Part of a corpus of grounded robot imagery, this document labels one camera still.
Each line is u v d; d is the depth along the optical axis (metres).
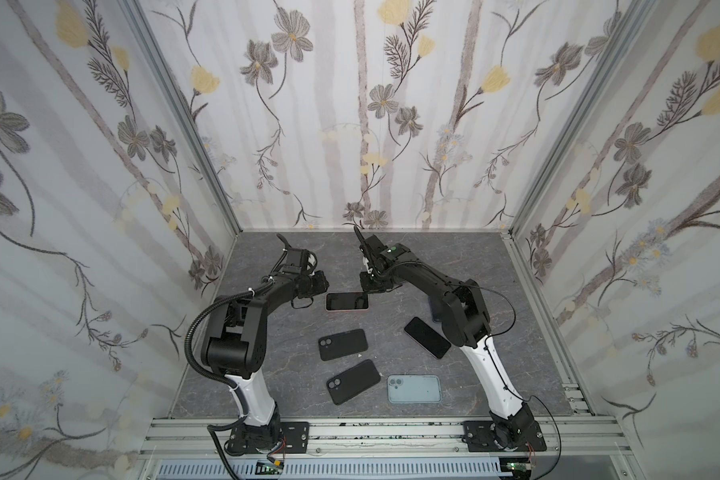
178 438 0.75
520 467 0.70
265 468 0.72
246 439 0.68
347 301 0.97
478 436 0.73
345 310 0.97
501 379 0.64
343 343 0.92
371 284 0.89
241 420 0.60
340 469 0.70
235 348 0.49
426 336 0.91
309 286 0.84
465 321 0.60
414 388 0.82
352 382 0.85
